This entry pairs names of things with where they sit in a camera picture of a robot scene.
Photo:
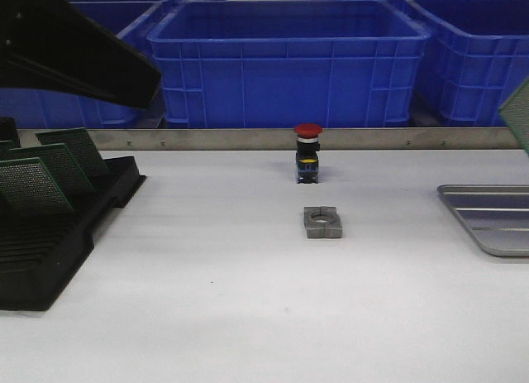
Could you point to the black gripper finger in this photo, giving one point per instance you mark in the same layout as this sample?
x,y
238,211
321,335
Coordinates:
x,y
51,45

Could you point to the green perforated board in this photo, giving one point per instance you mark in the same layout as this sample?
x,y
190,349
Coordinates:
x,y
31,190
514,111
61,163

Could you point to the green perforated board front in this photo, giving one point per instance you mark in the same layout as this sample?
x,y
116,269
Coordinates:
x,y
514,111

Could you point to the green perforated board rearmost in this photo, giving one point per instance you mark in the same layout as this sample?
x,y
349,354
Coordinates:
x,y
81,146

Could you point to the black slotted board rack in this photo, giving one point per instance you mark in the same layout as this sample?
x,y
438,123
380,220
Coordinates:
x,y
41,254

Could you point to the silver metal tray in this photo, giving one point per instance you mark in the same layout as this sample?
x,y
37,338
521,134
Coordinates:
x,y
494,215

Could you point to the blue left plastic crate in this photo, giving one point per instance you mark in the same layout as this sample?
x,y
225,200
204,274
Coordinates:
x,y
33,108

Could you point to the blue plastic crate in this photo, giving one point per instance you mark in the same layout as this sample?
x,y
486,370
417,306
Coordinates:
x,y
476,56
273,64
33,108

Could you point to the black rack far left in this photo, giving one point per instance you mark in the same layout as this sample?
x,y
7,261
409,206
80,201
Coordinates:
x,y
8,130

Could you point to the blue centre plastic crate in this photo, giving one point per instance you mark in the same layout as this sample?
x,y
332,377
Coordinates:
x,y
273,64

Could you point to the red emergency stop button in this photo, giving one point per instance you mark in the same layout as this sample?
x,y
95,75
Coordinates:
x,y
306,155

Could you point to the grey metal clamp block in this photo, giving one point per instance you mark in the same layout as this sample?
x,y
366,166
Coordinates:
x,y
322,222

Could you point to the blue right plastic crate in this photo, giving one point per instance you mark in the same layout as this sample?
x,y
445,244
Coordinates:
x,y
476,56

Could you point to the steel table edge rail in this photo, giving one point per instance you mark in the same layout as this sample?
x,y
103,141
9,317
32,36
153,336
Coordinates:
x,y
280,139

